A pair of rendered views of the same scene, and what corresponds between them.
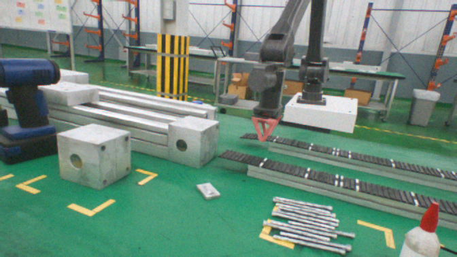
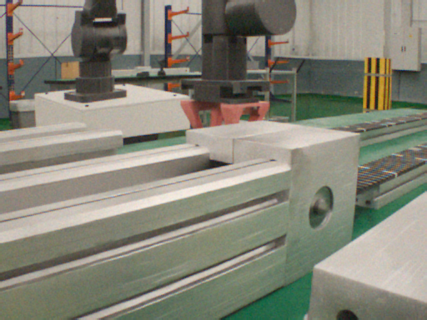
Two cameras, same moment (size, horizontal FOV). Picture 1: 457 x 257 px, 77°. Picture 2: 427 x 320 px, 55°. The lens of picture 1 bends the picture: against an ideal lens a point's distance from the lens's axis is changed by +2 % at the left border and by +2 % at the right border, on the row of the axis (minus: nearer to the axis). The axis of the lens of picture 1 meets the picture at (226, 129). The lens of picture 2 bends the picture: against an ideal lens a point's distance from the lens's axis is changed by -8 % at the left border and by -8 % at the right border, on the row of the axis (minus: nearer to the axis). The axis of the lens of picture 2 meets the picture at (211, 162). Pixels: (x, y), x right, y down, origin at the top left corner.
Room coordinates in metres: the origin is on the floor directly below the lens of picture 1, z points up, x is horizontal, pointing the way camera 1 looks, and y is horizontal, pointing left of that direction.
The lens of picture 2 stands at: (0.58, 0.40, 0.92)
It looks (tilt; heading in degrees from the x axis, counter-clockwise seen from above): 13 degrees down; 295
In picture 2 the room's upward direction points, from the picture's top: straight up
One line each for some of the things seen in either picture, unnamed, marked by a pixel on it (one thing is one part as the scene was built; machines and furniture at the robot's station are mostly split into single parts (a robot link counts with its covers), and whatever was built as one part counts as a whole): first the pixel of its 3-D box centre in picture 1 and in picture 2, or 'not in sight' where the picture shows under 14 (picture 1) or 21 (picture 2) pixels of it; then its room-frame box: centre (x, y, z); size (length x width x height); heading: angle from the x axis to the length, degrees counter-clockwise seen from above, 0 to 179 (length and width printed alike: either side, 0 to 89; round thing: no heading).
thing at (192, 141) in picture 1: (196, 139); (260, 189); (0.69, 0.08, 0.83); 0.12 x 0.09 x 0.10; 159
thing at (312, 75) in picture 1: (314, 75); (100, 44); (1.18, -0.34, 0.97); 0.09 x 0.05 x 0.10; 150
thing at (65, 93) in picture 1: (64, 96); not in sight; (0.84, 0.50, 0.87); 0.16 x 0.11 x 0.07; 69
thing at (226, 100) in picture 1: (247, 86); not in sight; (3.97, -0.24, 0.50); 1.03 x 0.55 x 1.01; 80
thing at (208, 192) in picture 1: (207, 191); not in sight; (0.51, 0.03, 0.78); 0.05 x 0.03 x 0.01; 30
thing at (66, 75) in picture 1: (61, 80); not in sight; (1.11, 0.66, 0.87); 0.16 x 0.11 x 0.07; 69
